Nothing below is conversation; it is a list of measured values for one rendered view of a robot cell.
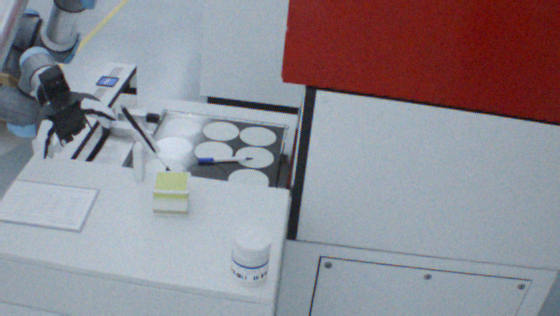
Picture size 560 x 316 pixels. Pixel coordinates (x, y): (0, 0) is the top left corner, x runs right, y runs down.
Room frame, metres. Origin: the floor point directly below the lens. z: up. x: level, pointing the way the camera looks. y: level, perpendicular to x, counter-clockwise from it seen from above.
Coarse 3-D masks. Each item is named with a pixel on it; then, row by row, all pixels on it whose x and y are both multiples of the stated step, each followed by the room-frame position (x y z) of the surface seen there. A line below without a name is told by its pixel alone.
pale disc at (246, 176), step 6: (234, 174) 1.26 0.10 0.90; (240, 174) 1.26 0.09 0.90; (246, 174) 1.26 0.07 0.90; (252, 174) 1.27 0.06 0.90; (258, 174) 1.27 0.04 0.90; (228, 180) 1.23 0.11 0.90; (234, 180) 1.23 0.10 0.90; (240, 180) 1.24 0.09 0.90; (246, 180) 1.24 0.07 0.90; (252, 180) 1.24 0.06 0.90; (258, 180) 1.24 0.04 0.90; (264, 180) 1.25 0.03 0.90
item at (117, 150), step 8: (112, 136) 1.40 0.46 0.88; (120, 136) 1.41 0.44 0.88; (104, 144) 1.36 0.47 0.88; (112, 144) 1.36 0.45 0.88; (120, 144) 1.37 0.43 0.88; (128, 144) 1.37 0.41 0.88; (104, 152) 1.32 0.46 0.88; (112, 152) 1.32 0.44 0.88; (120, 152) 1.33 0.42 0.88; (128, 152) 1.33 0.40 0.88; (96, 160) 1.28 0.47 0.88; (104, 160) 1.28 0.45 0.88; (112, 160) 1.29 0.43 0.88; (120, 160) 1.29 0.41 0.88; (128, 160) 1.33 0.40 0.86
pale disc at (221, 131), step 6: (210, 126) 1.48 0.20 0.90; (216, 126) 1.48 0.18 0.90; (222, 126) 1.48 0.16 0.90; (228, 126) 1.49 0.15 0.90; (234, 126) 1.49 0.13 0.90; (204, 132) 1.44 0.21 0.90; (210, 132) 1.45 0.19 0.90; (216, 132) 1.45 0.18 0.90; (222, 132) 1.45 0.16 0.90; (228, 132) 1.46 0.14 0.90; (234, 132) 1.46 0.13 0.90; (216, 138) 1.42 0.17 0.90; (222, 138) 1.42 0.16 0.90; (228, 138) 1.42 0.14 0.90
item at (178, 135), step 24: (168, 120) 1.49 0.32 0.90; (192, 120) 1.50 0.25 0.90; (216, 120) 1.51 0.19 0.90; (168, 144) 1.36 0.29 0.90; (192, 144) 1.38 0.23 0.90; (240, 144) 1.40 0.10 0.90; (192, 168) 1.27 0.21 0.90; (216, 168) 1.28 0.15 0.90; (240, 168) 1.29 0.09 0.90; (264, 168) 1.30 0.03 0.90
